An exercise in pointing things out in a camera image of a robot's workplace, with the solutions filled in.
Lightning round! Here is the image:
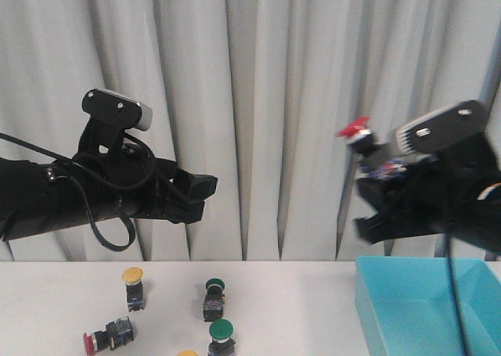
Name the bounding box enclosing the red push button lying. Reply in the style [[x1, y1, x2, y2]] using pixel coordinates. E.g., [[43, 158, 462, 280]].
[[82, 316, 135, 355]]

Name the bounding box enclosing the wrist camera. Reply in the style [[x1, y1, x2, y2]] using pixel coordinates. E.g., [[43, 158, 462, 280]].
[[384, 99, 493, 164], [81, 88, 153, 131]]

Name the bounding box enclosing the yellow push button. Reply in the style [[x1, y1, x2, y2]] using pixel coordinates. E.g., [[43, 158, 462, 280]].
[[121, 267, 145, 312], [176, 350, 198, 356]]

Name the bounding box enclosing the red push button carried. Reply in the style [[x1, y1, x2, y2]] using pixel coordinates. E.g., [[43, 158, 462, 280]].
[[337, 117, 407, 181]]

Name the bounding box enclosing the yellow push button front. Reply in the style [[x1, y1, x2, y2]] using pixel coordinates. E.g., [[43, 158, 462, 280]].
[[176, 350, 198, 356]]

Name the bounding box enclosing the turquoise plastic box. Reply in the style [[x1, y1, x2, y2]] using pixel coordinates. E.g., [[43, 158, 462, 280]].
[[355, 256, 500, 355]]

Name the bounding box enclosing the green push button lying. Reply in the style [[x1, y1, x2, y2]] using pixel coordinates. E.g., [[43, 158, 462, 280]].
[[202, 278, 225, 322]]

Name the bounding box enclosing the grey pleated curtain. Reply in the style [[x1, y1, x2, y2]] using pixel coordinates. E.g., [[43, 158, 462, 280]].
[[1, 0, 500, 261]]

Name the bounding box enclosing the green push button upright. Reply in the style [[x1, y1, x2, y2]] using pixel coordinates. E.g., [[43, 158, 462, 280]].
[[207, 318, 236, 356]]

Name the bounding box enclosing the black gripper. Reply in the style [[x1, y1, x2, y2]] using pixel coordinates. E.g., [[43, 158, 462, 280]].
[[353, 132, 500, 254], [74, 136, 218, 223]]

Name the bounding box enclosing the yellow push button upright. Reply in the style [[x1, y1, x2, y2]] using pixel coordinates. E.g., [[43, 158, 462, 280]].
[[121, 267, 145, 312]]

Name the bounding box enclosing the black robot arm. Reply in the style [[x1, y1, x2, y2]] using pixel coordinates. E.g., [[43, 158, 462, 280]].
[[1, 135, 218, 252]]

